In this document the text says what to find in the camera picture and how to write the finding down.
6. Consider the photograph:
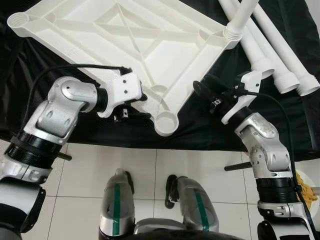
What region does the black robot left foot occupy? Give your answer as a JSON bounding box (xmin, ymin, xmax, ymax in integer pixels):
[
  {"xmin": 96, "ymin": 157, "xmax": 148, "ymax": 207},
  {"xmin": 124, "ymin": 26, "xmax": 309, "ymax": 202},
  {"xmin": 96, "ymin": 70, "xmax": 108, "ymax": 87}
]
[{"xmin": 123, "ymin": 171, "xmax": 135, "ymax": 195}]

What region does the silver robot leg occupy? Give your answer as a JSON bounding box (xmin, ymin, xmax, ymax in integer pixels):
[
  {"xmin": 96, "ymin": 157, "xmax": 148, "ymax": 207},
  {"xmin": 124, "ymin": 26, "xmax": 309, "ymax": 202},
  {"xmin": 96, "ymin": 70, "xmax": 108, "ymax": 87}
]
[
  {"xmin": 98, "ymin": 168, "xmax": 136, "ymax": 238},
  {"xmin": 175, "ymin": 176, "xmax": 220, "ymax": 233}
]

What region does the black robot right foot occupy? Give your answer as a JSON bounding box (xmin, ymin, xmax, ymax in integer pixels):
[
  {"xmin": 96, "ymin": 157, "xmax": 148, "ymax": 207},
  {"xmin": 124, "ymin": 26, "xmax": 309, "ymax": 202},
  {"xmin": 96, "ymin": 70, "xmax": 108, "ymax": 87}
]
[{"xmin": 165, "ymin": 175, "xmax": 179, "ymax": 210}]

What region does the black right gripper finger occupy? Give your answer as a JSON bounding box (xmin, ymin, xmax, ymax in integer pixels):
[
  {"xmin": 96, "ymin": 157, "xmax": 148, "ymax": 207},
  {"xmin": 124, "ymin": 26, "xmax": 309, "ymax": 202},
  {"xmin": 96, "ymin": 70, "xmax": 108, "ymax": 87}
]
[
  {"xmin": 205, "ymin": 74, "xmax": 235, "ymax": 94},
  {"xmin": 192, "ymin": 80, "xmax": 216, "ymax": 104}
]

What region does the silver robot right leg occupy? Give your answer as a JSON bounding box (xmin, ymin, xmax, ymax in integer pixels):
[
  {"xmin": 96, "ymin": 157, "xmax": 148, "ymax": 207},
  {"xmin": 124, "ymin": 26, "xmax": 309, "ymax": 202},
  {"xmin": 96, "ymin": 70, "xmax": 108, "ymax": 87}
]
[{"xmin": 175, "ymin": 176, "xmax": 220, "ymax": 233}]

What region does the silver robot left leg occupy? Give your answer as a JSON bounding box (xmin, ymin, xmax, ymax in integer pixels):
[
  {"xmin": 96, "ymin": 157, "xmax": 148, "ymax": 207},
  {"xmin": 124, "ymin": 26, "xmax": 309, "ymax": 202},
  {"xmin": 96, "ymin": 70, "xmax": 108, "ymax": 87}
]
[{"xmin": 98, "ymin": 168, "xmax": 136, "ymax": 238}]

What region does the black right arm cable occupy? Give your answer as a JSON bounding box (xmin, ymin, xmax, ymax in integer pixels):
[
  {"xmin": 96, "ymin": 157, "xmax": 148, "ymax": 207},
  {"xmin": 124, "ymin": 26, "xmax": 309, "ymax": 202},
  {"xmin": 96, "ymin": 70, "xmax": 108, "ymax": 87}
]
[{"xmin": 239, "ymin": 90, "xmax": 317, "ymax": 237}]

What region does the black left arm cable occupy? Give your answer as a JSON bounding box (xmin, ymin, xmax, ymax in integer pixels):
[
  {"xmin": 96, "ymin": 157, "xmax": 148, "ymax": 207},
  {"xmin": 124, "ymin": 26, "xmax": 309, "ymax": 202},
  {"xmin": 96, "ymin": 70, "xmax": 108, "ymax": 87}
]
[{"xmin": 22, "ymin": 64, "xmax": 133, "ymax": 127}]

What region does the yellow crumpled cloth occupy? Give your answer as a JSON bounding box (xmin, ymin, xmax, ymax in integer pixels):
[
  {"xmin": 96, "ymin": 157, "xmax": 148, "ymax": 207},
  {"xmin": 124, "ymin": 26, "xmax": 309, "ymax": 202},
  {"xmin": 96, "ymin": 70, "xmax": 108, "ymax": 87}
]
[{"xmin": 296, "ymin": 172, "xmax": 317, "ymax": 209}]

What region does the white round plate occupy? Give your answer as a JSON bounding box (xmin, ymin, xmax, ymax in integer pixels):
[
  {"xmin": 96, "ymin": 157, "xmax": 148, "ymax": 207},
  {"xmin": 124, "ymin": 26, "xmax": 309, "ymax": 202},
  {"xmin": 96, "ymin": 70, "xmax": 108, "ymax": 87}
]
[{"xmin": 295, "ymin": 171, "xmax": 319, "ymax": 212}]

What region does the white plastic children table top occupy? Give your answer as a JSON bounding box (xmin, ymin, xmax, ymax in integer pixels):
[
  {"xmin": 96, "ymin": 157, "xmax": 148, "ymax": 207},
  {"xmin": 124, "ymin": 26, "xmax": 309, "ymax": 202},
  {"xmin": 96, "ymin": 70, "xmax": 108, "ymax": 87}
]
[{"xmin": 6, "ymin": 0, "xmax": 242, "ymax": 137}]

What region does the black robot torso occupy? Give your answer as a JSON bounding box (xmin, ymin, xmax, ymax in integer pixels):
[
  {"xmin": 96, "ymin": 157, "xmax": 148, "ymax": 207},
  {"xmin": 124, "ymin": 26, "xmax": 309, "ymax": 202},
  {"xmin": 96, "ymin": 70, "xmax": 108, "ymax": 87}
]
[{"xmin": 98, "ymin": 218, "xmax": 261, "ymax": 240}]

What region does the black table cloth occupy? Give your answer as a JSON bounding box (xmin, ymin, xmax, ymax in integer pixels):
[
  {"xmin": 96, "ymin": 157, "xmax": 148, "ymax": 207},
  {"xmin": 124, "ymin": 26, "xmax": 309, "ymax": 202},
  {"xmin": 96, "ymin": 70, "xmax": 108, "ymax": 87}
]
[{"xmin": 0, "ymin": 0, "xmax": 320, "ymax": 162}]

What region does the black robot foot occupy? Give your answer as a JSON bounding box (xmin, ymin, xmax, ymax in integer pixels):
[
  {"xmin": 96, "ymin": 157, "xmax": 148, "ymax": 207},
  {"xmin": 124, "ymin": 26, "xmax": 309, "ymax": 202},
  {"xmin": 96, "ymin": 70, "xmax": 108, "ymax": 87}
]
[
  {"xmin": 123, "ymin": 171, "xmax": 135, "ymax": 195},
  {"xmin": 165, "ymin": 175, "xmax": 179, "ymax": 210}
]

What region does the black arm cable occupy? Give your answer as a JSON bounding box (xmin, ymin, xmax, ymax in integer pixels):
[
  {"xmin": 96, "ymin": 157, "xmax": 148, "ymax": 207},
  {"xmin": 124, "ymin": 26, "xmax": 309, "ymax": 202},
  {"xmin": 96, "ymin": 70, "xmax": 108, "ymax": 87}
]
[
  {"xmin": 22, "ymin": 64, "xmax": 133, "ymax": 127},
  {"xmin": 239, "ymin": 90, "xmax": 317, "ymax": 237}
]

